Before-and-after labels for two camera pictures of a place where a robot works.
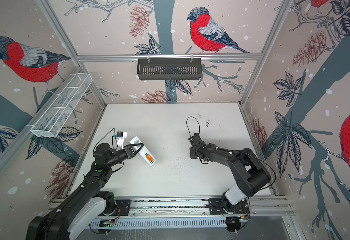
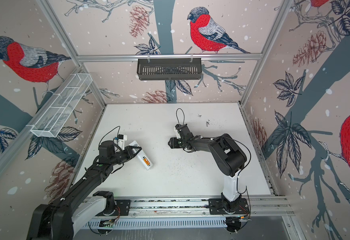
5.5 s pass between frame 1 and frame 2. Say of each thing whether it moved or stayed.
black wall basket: stayed
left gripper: stayed
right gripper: moved
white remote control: moved
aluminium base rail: stayed
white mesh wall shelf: stayed
